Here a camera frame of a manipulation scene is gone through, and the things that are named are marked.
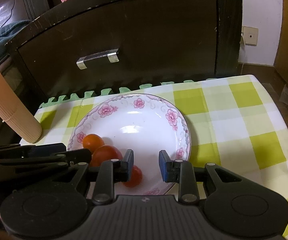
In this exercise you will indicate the dark wooden cabinet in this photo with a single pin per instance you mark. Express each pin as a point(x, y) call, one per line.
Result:
point(158, 41)

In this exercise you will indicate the small orange tangerine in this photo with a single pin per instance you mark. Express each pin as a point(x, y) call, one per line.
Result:
point(92, 142)

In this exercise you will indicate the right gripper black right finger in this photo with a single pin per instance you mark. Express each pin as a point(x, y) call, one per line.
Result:
point(180, 172)

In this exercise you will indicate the pink ribbed cylindrical container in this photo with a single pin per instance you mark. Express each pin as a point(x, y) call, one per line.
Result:
point(16, 115)

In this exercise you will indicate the green foam puzzle mat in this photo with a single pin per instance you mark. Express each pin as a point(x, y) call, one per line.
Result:
point(90, 94)

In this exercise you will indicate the green white checkered tablecloth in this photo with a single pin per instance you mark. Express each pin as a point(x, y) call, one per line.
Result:
point(233, 123)

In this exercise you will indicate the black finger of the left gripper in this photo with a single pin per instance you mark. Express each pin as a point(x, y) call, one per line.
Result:
point(14, 159)
point(30, 151)

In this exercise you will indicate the beige wall socket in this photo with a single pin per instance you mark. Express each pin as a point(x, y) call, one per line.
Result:
point(250, 35)

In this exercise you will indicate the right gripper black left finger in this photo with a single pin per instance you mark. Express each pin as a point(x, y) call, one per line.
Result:
point(107, 174)

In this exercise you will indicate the white floral ceramic plate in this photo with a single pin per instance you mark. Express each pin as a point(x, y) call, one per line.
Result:
point(144, 123)

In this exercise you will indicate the silver cabinet handle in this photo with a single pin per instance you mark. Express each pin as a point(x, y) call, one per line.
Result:
point(110, 56)

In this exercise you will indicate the large red tomato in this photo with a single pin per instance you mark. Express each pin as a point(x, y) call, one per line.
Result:
point(104, 153)

